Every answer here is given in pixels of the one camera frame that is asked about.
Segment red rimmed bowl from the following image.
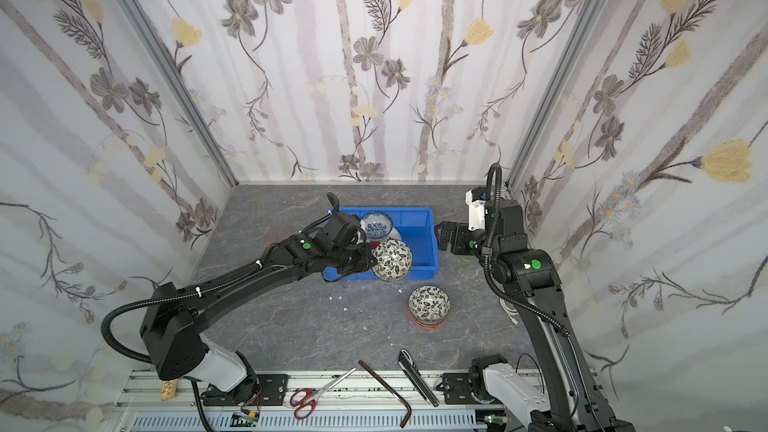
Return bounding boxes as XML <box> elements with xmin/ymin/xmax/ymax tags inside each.
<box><xmin>408</xmin><ymin>313</ymin><xmax>448</xmax><ymax>330</ymax></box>

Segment blue patterned bowl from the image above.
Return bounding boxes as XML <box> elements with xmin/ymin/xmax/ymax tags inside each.
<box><xmin>361</xmin><ymin>210</ymin><xmax>394</xmax><ymax>242</ymax></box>

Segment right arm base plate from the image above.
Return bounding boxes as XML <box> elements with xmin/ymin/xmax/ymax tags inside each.
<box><xmin>435</xmin><ymin>369</ymin><xmax>523</xmax><ymax>406</ymax></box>

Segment red handled scissors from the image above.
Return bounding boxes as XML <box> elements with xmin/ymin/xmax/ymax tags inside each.
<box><xmin>289</xmin><ymin>367</ymin><xmax>357</xmax><ymax>421</ymax></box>

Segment black speckled bowl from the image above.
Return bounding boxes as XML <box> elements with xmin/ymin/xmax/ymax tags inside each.
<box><xmin>372</xmin><ymin>238</ymin><xmax>413</xmax><ymax>282</ymax></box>
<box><xmin>408</xmin><ymin>285</ymin><xmax>451</xmax><ymax>321</ymax></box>

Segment white watermelon plate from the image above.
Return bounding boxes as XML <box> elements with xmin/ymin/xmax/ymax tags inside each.
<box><xmin>387</xmin><ymin>227</ymin><xmax>402</xmax><ymax>241</ymax></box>

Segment dark bent metal bar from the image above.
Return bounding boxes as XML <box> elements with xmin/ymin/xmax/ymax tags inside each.
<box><xmin>357</xmin><ymin>360</ymin><xmax>413</xmax><ymax>429</ymax></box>

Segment small wooden block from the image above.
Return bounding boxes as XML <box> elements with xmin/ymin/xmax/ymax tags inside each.
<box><xmin>159</xmin><ymin>379</ymin><xmax>178</xmax><ymax>402</ymax></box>

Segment aluminium front rail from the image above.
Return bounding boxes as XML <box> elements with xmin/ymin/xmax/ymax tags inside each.
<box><xmin>113</xmin><ymin>368</ymin><xmax>601</xmax><ymax>415</ymax></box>

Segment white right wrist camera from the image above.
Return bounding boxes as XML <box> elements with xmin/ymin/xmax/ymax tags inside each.
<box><xmin>465</xmin><ymin>186</ymin><xmax>488</xmax><ymax>231</ymax></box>

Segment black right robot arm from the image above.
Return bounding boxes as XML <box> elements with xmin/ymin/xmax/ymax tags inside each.
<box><xmin>434</xmin><ymin>200</ymin><xmax>634</xmax><ymax>431</ymax></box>

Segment white slotted cable duct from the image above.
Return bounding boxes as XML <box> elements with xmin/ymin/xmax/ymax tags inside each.
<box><xmin>121</xmin><ymin>409</ymin><xmax>487</xmax><ymax>431</ymax></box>

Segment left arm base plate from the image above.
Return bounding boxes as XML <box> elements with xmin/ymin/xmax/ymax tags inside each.
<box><xmin>201</xmin><ymin>374</ymin><xmax>289</xmax><ymax>407</ymax></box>

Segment pink glass cup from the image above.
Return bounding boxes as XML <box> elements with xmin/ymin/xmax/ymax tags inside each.
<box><xmin>263</xmin><ymin>226</ymin><xmax>293</xmax><ymax>246</ymax></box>

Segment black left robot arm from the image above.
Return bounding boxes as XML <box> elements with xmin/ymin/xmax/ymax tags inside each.
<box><xmin>101</xmin><ymin>210</ymin><xmax>375</xmax><ymax>392</ymax></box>

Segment blue plastic bin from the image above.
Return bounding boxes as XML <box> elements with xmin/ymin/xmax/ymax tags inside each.
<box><xmin>341</xmin><ymin>207</ymin><xmax>439</xmax><ymax>281</ymax></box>

